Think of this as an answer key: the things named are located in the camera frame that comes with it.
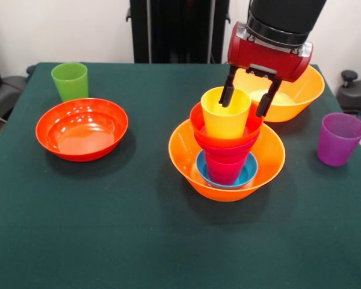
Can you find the purple plastic cup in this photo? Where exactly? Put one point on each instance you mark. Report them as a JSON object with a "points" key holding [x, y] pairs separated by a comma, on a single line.
{"points": [[338, 144]]}

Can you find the green plastic cup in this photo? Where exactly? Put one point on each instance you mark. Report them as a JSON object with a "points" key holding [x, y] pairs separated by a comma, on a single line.
{"points": [[69, 81]]}

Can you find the small red bowl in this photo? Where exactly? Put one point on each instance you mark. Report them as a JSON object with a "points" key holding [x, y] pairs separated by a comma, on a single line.
{"points": [[197, 123]]}

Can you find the black chair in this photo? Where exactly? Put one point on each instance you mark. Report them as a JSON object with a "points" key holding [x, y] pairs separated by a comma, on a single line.
{"points": [[3, 90]]}

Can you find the yellow plastic cup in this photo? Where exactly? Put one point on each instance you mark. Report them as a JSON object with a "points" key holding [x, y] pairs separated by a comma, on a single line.
{"points": [[225, 123]]}

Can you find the dark green tablecloth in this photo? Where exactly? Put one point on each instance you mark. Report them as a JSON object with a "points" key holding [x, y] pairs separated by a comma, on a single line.
{"points": [[180, 256]]}

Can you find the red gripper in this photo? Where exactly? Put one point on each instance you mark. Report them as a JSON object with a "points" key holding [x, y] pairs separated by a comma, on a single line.
{"points": [[264, 58]]}

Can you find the pink plastic cup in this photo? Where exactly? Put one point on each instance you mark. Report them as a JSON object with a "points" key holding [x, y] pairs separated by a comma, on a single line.
{"points": [[224, 171]]}

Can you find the pink plastic bowl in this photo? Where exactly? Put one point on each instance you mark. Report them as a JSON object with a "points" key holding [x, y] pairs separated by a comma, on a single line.
{"points": [[225, 149]]}

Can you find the large orange bowl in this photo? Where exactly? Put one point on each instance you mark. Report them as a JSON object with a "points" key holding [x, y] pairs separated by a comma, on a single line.
{"points": [[307, 90], [183, 156]]}

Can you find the wide red bowl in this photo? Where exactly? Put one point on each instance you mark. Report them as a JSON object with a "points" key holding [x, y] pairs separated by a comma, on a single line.
{"points": [[81, 129]]}

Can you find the blue plastic bowl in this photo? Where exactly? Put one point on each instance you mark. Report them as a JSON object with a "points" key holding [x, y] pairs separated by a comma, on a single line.
{"points": [[251, 171]]}

